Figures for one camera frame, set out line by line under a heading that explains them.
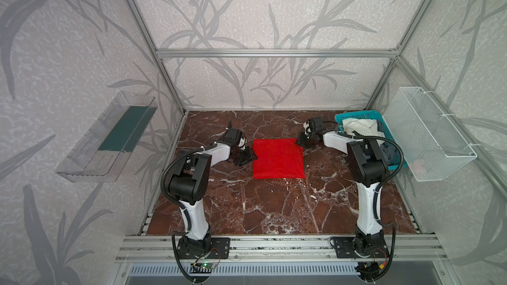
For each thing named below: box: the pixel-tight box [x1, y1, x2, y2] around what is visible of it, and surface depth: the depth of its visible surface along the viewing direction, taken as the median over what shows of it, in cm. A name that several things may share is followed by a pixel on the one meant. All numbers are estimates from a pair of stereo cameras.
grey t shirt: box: [376, 118, 401, 167], surface depth 93 cm
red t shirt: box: [251, 137, 306, 180], surface depth 98 cm
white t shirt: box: [341, 118, 386, 145], surface depth 102 cm
